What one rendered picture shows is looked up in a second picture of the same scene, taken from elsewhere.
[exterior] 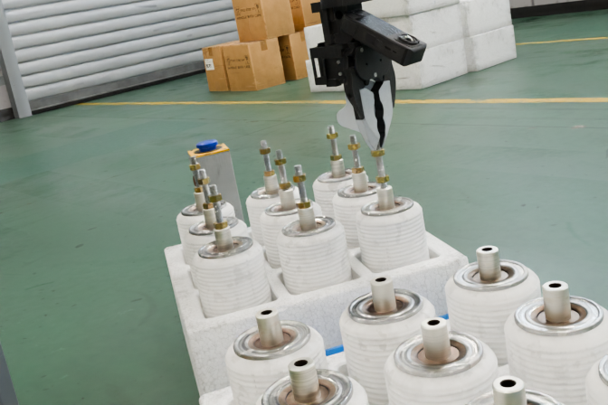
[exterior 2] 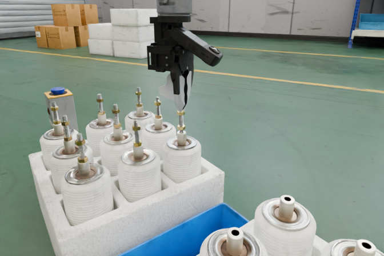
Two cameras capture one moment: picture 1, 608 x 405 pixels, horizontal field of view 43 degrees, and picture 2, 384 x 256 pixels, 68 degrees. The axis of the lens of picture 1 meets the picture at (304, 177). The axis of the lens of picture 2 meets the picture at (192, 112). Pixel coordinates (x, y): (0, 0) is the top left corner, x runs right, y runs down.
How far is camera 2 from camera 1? 0.47 m
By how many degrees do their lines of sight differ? 23
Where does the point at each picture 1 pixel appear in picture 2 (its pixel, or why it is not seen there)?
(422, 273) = (203, 183)
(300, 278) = (134, 191)
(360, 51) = (182, 53)
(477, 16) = not seen: hidden behind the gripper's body
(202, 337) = (70, 243)
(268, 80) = (68, 45)
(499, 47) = not seen: hidden behind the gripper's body
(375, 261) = (174, 175)
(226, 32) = (46, 20)
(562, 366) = not seen: outside the picture
